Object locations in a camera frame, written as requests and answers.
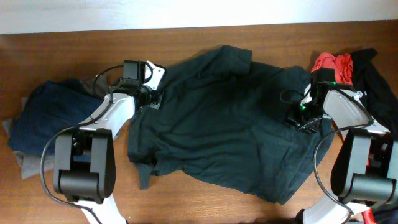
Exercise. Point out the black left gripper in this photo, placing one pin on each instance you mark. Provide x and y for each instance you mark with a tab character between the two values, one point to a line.
157	97

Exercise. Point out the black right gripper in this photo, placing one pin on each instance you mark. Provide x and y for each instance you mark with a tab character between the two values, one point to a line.
291	116

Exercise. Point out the navy blue shorts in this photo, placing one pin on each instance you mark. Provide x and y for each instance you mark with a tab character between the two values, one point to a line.
50	108

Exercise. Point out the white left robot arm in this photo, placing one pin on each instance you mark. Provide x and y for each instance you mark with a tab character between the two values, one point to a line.
84	169

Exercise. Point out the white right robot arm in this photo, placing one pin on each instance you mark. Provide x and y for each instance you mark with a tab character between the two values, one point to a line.
364	175

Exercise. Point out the red garment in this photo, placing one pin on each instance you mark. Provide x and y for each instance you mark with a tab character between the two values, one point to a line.
341	64

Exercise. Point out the black logo garment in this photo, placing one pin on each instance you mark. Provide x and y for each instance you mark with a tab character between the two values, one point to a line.
379	100

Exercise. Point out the grey folded shorts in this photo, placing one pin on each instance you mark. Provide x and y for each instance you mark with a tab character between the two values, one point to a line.
30	163

